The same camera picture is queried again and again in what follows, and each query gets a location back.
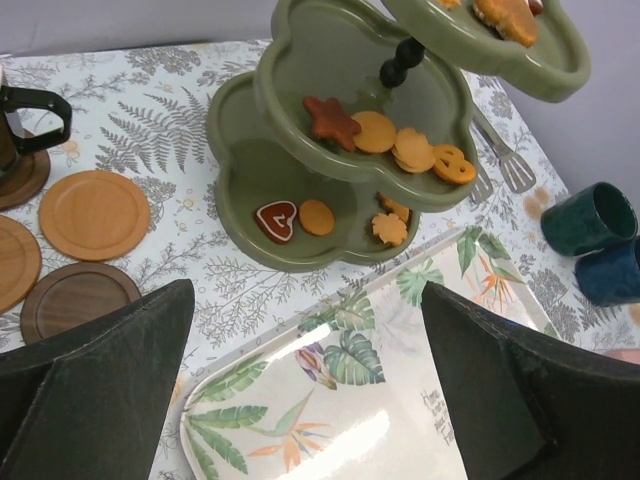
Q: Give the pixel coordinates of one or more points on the dark chocolate round cookie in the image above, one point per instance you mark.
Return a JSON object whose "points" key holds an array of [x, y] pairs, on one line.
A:
{"points": [[536, 7]]}

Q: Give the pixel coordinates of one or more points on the brown star cookie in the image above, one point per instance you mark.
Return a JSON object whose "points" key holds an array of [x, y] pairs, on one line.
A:
{"points": [[331, 122]]}

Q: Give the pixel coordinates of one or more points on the orange flower cookie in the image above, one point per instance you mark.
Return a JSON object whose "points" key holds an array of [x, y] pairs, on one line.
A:
{"points": [[389, 228]]}

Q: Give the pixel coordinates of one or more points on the light wooden coaster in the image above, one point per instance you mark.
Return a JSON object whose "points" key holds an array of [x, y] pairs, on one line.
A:
{"points": [[21, 262], [94, 215]]}

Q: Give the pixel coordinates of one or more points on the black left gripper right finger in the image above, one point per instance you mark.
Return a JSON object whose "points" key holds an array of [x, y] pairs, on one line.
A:
{"points": [[524, 405]]}

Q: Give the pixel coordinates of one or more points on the pink mug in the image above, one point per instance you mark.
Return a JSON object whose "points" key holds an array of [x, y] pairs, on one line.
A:
{"points": [[629, 355]]}

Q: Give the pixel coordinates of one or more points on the floral tablecloth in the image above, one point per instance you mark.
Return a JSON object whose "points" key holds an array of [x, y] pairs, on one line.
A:
{"points": [[239, 302]]}

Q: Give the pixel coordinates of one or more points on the red iced heart cookie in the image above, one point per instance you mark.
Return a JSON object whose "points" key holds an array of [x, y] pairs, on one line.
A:
{"points": [[276, 219]]}

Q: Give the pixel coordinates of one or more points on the green three-tier cake stand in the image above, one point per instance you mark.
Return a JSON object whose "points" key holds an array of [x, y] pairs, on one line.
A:
{"points": [[407, 61]]}

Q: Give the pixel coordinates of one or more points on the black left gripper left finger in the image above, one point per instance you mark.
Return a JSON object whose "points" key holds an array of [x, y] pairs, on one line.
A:
{"points": [[91, 402]]}

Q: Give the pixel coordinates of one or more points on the brown heart cookie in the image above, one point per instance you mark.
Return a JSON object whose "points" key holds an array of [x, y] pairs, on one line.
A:
{"points": [[512, 20]]}

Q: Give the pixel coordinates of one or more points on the dark blue mug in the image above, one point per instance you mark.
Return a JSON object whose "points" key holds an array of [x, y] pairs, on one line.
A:
{"points": [[610, 277], [592, 219]]}

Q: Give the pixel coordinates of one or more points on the orange cat-shaped cookie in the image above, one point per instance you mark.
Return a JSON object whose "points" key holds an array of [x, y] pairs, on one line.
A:
{"points": [[378, 133]]}

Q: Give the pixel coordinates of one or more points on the dark wooden coaster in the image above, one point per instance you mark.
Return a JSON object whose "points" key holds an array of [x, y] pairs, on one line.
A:
{"points": [[21, 177], [73, 295]]}

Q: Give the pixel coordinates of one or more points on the metal serving tongs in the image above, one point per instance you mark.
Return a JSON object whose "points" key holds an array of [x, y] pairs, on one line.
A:
{"points": [[516, 172]]}

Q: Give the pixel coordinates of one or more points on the leaf-patterned white tray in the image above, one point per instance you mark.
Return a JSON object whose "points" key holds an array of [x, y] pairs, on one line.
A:
{"points": [[348, 389]]}

